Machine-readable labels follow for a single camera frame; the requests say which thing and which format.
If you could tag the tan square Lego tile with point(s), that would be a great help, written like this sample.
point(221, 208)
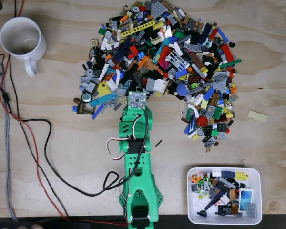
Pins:
point(94, 42)

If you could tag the yellow long Lego beam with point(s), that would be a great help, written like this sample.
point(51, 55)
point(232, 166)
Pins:
point(138, 28)

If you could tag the tan flat Lego tile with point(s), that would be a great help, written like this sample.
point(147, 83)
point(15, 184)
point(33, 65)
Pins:
point(257, 116)

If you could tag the red long Lego brick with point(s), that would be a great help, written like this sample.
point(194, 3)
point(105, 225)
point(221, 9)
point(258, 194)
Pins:
point(227, 52)

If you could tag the brown studded Lego brick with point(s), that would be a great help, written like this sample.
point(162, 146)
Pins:
point(214, 99)

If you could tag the brown long Lego plate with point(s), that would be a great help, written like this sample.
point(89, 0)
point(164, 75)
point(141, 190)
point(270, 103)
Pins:
point(196, 59)

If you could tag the teal long Lego plate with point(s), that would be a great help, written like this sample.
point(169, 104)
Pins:
point(103, 100)

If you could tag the orange Lego piece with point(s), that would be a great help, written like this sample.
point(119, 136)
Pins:
point(193, 178)

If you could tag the blue narrow Lego plate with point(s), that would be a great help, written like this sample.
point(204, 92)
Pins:
point(97, 111)

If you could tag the blue printed Lego panel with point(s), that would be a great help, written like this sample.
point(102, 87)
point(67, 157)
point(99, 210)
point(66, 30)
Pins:
point(191, 124)

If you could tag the red Lego gear wheel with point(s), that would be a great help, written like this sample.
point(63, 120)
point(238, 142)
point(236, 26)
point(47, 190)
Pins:
point(202, 121)

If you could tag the person's hand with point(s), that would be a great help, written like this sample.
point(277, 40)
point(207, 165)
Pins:
point(31, 226)

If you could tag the white Lego plate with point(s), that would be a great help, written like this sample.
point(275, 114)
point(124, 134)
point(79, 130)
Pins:
point(160, 85)

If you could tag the small camera circuit board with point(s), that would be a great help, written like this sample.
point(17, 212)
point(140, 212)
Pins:
point(137, 100)

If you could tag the green long Lego plate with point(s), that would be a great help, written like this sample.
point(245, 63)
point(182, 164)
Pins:
point(231, 63)

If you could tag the blue domed Lego piece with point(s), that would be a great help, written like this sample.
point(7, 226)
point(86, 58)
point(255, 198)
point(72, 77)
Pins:
point(181, 90)

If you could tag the large grey Lego plate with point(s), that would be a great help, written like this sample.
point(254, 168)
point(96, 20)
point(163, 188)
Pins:
point(218, 81)

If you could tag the white small Lego brick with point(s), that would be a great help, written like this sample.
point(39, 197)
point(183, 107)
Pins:
point(216, 173)

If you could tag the white lattice Lego window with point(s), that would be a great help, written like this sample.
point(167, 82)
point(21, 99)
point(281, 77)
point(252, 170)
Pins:
point(178, 60)

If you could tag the yellow Lego plate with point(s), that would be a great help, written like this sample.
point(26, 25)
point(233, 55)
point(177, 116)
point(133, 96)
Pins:
point(103, 89)

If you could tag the light blue Lego window panel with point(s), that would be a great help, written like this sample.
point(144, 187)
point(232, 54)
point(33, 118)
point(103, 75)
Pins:
point(246, 200)

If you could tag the grey studded Lego plate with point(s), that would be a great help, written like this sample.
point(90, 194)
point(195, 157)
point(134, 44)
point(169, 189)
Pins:
point(251, 210)

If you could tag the white plastic bin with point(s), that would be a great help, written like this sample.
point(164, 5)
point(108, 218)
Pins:
point(257, 214)

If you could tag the black flat device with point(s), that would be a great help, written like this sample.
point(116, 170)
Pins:
point(62, 225)

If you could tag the small black Lego rod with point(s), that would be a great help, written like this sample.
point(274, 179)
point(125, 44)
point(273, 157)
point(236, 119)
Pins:
point(158, 143)

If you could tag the black round Lego piece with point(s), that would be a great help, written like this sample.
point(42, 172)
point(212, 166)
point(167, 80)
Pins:
point(231, 44)

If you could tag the brown Lego piece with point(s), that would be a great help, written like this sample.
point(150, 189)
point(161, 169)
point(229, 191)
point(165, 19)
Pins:
point(82, 108)

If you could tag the dark grey wedge Lego plate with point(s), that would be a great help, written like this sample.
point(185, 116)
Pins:
point(158, 9)

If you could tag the dark navy long Lego plate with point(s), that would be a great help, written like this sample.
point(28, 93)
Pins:
point(122, 51)

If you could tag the black Lego wheel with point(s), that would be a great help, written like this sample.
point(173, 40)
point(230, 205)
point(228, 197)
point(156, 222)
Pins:
point(86, 97)

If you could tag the blue long Lego plate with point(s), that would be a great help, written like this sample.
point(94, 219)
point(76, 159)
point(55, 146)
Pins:
point(222, 34)

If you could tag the white ceramic mug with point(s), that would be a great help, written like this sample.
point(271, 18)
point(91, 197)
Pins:
point(21, 38)

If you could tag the dark blue Lego brick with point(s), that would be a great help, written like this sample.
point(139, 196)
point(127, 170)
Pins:
point(228, 174)

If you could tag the yellow Lego brick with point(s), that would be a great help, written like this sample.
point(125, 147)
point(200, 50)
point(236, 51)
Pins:
point(240, 176)

